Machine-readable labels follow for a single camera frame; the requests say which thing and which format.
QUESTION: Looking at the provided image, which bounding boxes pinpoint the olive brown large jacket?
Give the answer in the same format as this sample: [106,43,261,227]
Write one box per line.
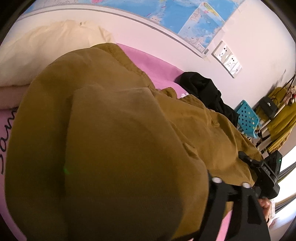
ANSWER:
[5,44,262,240]

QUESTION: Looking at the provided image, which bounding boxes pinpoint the person's right hand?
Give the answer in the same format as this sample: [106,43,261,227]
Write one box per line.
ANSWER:
[258,198,275,227]

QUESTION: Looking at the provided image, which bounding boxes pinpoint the yellow green hanging garment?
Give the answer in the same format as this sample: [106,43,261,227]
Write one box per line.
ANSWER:
[255,86,296,153]

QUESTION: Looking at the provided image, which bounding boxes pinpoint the blue plastic storage basket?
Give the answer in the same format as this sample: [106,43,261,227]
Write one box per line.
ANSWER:
[235,100,260,138]

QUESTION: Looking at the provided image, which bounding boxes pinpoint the black small handbag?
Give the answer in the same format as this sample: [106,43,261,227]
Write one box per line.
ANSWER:
[259,96,278,120]

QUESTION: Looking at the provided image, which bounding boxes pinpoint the pink teddy bear toy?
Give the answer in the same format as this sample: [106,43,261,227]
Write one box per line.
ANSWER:
[285,86,296,105]

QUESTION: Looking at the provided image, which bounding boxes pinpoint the black garment on bed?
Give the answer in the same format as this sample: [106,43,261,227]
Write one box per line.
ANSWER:
[175,72,239,127]

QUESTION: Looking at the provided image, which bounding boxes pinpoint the pink bed sheet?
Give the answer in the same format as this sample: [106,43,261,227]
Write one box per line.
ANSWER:
[0,43,234,241]

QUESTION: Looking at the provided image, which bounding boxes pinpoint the cream pillow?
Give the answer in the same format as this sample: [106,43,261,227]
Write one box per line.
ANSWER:
[1,20,115,87]

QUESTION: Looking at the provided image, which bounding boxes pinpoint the white wall socket panel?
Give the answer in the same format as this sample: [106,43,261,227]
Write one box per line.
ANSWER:
[212,41,242,78]

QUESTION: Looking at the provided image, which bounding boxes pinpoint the colourful wall map poster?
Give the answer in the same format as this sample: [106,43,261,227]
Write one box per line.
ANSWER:
[26,0,243,56]

